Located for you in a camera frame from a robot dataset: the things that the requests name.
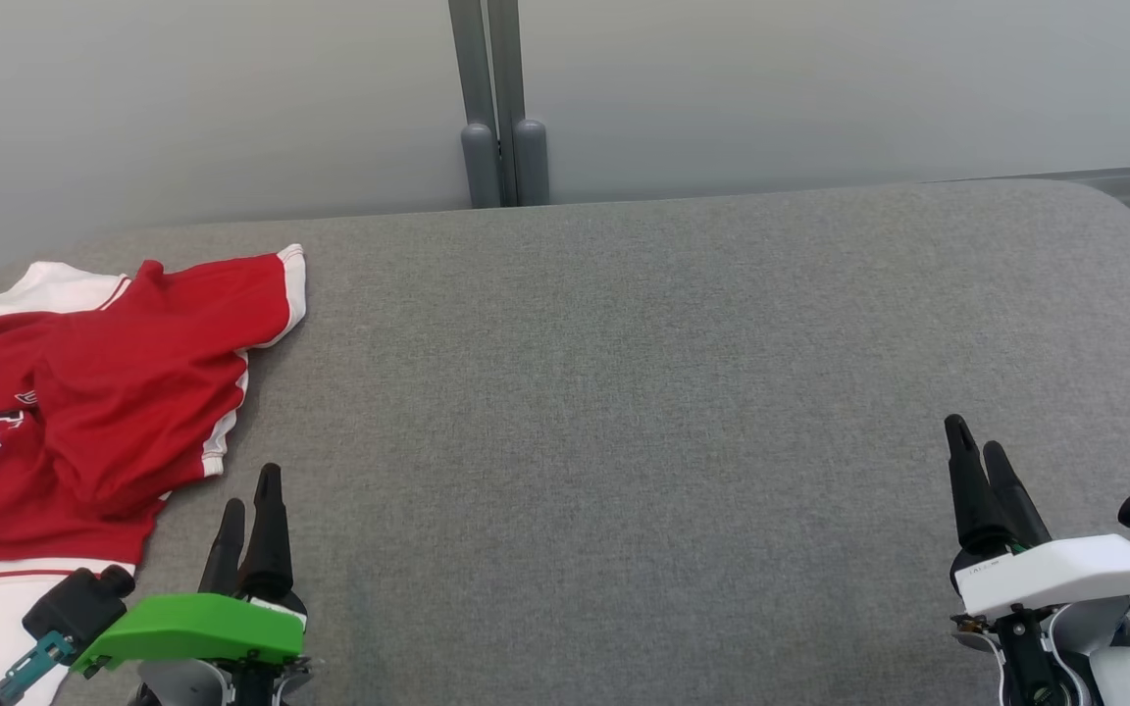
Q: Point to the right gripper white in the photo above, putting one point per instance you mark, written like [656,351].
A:
[1065,574]

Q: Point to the grey partition post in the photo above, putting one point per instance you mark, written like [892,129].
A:
[526,98]
[475,98]

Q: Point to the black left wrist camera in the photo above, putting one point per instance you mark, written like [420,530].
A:
[79,600]

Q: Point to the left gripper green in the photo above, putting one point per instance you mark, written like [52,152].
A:
[202,628]

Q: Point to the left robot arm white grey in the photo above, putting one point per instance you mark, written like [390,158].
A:
[182,686]

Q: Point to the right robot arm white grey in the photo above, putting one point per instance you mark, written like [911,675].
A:
[1114,677]

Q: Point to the red Bulls shorts white stripe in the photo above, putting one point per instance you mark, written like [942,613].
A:
[153,373]

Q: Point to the grey fabric sofa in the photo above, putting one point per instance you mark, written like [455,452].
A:
[624,392]

